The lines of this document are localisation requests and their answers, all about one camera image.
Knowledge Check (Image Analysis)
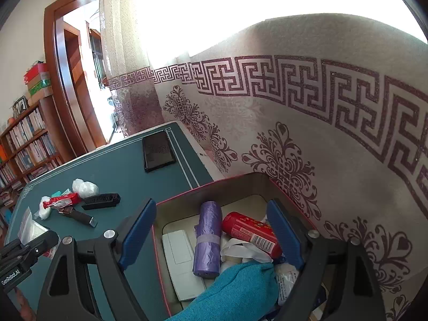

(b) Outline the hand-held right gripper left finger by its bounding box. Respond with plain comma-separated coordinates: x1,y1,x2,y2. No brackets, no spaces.
36,198,169,321

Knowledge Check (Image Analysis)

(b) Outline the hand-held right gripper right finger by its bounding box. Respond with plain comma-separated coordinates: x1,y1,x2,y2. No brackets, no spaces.
266,199,388,321

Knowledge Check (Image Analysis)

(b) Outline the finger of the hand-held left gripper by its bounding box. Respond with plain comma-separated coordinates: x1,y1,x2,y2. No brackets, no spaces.
0,230,60,268

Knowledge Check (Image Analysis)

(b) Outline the white packet with red logo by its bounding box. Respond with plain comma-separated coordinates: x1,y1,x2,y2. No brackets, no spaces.
18,207,59,259

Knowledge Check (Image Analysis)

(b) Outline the clear plastic bag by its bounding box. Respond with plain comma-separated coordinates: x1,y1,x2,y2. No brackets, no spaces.
35,197,56,220

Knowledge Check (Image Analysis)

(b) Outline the red can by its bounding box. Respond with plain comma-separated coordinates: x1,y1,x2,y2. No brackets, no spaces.
221,211,282,259

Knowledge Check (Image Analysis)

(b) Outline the white card box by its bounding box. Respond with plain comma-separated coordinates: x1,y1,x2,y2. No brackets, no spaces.
162,229,217,302

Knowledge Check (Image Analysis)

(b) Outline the black comb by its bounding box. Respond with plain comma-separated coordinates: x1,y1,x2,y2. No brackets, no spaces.
81,193,121,211

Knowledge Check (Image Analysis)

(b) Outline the white ribbon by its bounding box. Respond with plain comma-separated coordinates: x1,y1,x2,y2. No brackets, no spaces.
222,237,273,264

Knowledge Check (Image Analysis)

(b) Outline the red snack wrapper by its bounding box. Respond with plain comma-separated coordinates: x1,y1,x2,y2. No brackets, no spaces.
43,192,82,209

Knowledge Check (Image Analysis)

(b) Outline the red-rimmed cardboard box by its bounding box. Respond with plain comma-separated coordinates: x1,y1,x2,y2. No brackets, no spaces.
152,173,322,321

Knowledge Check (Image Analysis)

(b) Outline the purple garbage bag roll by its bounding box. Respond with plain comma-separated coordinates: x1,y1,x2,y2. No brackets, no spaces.
193,201,223,278

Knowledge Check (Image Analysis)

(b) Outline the teal cloth pouch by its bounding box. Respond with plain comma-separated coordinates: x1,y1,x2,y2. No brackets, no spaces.
170,261,278,321

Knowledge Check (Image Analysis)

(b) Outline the white plastic bag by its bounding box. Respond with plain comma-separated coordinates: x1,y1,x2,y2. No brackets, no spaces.
72,178,100,198

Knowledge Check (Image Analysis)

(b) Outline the green desktop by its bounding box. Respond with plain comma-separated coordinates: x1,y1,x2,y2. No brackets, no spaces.
0,120,215,321

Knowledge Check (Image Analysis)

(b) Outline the clear printed plastic packet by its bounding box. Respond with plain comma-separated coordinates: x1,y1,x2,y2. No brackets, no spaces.
275,263,298,305

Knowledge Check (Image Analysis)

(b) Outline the black phone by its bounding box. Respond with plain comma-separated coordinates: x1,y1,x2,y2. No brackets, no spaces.
142,130,177,173

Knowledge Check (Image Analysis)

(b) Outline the beige patterned curtain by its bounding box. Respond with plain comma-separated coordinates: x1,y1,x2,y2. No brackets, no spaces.
154,13,428,321

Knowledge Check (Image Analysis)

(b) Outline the wooden bookshelf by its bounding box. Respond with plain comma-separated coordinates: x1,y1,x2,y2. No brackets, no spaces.
0,102,67,208

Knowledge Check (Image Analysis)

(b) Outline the wooden door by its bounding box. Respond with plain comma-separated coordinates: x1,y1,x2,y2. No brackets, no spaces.
63,28,108,148

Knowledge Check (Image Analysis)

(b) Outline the green cardboard box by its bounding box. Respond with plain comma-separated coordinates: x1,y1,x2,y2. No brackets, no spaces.
27,78,51,97

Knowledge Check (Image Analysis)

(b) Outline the red cardboard box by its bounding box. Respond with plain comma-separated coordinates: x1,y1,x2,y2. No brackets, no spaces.
23,62,47,84

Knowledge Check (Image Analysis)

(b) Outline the sheer lace curtain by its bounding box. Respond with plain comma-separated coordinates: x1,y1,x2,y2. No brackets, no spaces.
100,0,164,137

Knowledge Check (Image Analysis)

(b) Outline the photo frame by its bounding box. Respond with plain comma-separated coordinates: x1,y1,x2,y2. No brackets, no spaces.
12,96,28,116

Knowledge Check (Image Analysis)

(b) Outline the wooden door frame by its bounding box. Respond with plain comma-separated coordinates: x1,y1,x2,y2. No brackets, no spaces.
44,0,108,158

